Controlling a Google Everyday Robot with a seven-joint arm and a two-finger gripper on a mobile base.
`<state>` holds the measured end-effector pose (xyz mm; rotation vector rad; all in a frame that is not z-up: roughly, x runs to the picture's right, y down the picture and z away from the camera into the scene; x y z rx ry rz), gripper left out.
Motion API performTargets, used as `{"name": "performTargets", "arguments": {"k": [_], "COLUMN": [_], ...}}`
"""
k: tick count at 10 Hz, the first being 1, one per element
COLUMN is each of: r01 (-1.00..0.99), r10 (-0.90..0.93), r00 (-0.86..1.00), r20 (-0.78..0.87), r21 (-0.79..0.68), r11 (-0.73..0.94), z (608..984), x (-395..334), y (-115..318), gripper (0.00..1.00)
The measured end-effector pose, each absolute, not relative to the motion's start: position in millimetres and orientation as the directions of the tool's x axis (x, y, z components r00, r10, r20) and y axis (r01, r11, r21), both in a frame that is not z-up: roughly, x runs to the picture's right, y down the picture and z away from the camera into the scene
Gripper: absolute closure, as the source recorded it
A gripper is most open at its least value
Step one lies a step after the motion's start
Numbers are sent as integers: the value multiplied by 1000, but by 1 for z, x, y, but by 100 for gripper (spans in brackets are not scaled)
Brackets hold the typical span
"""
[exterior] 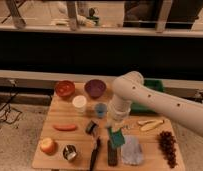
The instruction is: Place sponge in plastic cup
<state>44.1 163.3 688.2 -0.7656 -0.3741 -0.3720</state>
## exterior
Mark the red bowl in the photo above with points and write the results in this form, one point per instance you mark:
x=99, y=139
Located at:
x=64, y=88

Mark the black handled knife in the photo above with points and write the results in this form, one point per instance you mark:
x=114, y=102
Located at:
x=94, y=154

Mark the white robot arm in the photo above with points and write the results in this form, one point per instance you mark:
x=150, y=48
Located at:
x=130, y=88

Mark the small black metal can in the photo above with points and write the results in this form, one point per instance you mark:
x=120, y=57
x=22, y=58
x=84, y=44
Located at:
x=92, y=128

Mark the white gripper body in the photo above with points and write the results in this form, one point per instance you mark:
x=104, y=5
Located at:
x=118, y=110

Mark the blue plastic cup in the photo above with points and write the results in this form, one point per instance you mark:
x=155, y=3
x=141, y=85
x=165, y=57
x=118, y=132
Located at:
x=100, y=110

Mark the small metal cup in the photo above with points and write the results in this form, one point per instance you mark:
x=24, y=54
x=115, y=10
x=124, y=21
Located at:
x=69, y=152

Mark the metal spoon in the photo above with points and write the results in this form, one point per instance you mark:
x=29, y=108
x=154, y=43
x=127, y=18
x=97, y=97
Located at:
x=130, y=127

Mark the peeled banana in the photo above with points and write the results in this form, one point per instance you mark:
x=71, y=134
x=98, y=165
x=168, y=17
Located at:
x=147, y=125

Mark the red apple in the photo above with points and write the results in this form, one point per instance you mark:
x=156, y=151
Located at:
x=47, y=145

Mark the grey blue cloth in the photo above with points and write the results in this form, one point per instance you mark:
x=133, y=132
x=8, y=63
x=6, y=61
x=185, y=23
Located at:
x=131, y=151

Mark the orange carrot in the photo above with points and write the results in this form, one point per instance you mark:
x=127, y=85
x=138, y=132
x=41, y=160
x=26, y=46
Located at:
x=70, y=127

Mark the purple bowl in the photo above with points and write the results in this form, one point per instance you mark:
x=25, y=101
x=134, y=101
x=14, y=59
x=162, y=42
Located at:
x=95, y=88

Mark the bunch of dark grapes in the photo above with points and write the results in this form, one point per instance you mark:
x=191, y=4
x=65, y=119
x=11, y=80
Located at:
x=167, y=146

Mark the black remote control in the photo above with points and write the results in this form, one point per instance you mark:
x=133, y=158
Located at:
x=112, y=155

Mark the wooden table board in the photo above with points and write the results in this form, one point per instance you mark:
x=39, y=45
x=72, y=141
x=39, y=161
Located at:
x=62, y=112

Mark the white plastic cup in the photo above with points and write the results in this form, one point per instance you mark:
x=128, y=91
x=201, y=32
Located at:
x=80, y=102

